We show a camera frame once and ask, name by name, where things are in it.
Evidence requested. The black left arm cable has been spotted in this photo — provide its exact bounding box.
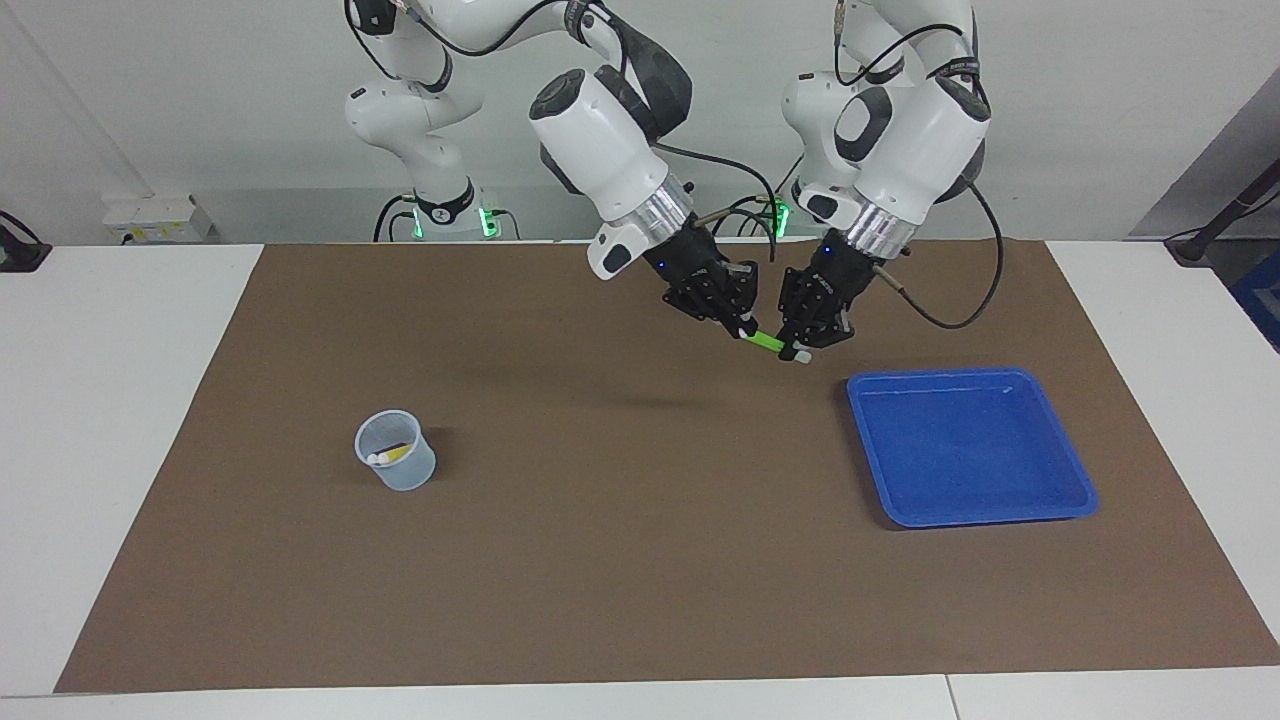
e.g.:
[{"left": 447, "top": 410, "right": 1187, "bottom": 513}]
[{"left": 835, "top": 0, "right": 1004, "bottom": 331}]

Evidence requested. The black stand pole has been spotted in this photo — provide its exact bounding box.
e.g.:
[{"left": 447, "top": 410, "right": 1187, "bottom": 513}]
[{"left": 1165, "top": 160, "right": 1280, "bottom": 266}]

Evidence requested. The blue plastic tray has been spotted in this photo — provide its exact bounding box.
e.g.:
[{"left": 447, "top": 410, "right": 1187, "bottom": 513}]
[{"left": 846, "top": 366, "right": 1100, "bottom": 529}]

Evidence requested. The black clamp mount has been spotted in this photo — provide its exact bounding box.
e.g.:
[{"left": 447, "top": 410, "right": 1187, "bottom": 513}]
[{"left": 0, "top": 210, "right": 53, "bottom": 273}]

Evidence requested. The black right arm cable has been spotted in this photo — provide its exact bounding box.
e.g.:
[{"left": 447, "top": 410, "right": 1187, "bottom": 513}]
[{"left": 345, "top": 0, "right": 781, "bottom": 263}]

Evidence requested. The brown table mat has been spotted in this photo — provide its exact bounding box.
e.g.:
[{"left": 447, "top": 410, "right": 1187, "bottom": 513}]
[{"left": 53, "top": 238, "right": 1280, "bottom": 694}]

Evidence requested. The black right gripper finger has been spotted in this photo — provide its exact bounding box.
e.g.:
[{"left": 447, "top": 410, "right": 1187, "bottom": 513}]
[
  {"left": 663, "top": 297, "right": 749, "bottom": 336},
  {"left": 722, "top": 262, "right": 761, "bottom": 339}
]

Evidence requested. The translucent plastic cup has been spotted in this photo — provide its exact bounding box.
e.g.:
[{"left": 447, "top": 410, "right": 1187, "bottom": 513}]
[{"left": 354, "top": 409, "right": 437, "bottom": 493}]

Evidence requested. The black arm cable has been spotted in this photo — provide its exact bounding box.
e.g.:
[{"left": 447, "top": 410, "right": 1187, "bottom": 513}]
[
  {"left": 835, "top": 0, "right": 1004, "bottom": 331},
  {"left": 345, "top": 0, "right": 781, "bottom": 263}
]

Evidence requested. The green pen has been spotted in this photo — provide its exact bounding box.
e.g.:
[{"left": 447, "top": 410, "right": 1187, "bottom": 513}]
[{"left": 745, "top": 330, "right": 813, "bottom": 366}]

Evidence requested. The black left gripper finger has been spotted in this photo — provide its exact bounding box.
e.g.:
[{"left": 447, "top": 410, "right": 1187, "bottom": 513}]
[
  {"left": 805, "top": 300, "right": 856, "bottom": 351},
  {"left": 778, "top": 270, "right": 816, "bottom": 346}
]

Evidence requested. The white power strip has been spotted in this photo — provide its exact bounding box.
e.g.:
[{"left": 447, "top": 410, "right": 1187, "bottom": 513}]
[{"left": 103, "top": 195, "right": 216, "bottom": 246}]

